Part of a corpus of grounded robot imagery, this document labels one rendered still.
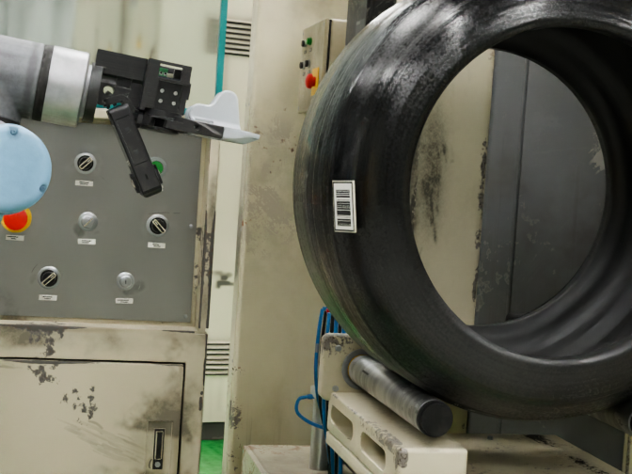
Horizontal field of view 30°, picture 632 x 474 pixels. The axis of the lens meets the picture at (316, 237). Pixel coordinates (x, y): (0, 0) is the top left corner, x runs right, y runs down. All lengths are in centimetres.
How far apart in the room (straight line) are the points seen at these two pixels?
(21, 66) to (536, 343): 83
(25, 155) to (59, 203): 83
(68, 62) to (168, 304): 79
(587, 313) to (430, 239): 26
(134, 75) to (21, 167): 24
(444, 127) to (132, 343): 66
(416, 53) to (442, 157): 43
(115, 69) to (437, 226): 61
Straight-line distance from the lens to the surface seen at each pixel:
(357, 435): 160
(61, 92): 139
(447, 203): 180
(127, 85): 142
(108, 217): 207
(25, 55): 140
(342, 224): 137
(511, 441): 182
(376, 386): 160
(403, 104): 137
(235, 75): 510
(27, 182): 125
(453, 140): 180
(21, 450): 207
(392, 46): 140
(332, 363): 175
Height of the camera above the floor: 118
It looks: 3 degrees down
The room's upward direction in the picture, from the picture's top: 4 degrees clockwise
